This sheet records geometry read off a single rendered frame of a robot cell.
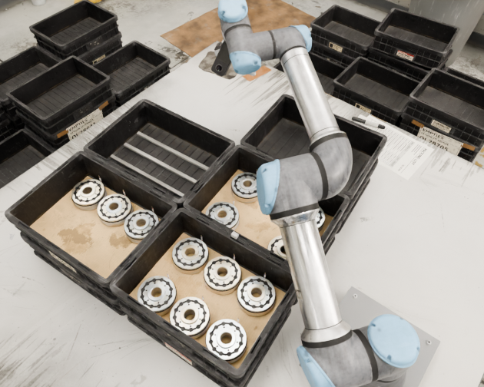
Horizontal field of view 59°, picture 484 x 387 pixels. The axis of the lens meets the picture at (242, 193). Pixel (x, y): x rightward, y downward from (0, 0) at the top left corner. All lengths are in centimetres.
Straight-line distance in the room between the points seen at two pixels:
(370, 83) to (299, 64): 152
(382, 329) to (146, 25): 319
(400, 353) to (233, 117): 115
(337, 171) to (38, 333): 95
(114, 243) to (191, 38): 248
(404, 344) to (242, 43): 81
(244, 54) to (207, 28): 255
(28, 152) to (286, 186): 179
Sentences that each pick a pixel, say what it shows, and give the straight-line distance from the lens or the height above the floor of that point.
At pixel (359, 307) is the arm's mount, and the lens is 131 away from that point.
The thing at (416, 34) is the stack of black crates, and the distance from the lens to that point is 289.
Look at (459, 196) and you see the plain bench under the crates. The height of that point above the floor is 70.
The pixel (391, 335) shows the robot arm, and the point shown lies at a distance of 104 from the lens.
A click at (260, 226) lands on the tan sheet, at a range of 130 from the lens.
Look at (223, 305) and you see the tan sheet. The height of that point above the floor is 83.
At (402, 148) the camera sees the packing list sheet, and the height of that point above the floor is 70.
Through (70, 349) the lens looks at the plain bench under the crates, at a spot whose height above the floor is 70.
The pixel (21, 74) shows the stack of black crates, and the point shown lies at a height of 38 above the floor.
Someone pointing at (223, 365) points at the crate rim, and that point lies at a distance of 103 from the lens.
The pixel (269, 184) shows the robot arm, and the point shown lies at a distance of 93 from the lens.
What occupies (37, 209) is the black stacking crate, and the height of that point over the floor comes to 86.
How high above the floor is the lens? 192
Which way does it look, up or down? 53 degrees down
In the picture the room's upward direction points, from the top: 1 degrees clockwise
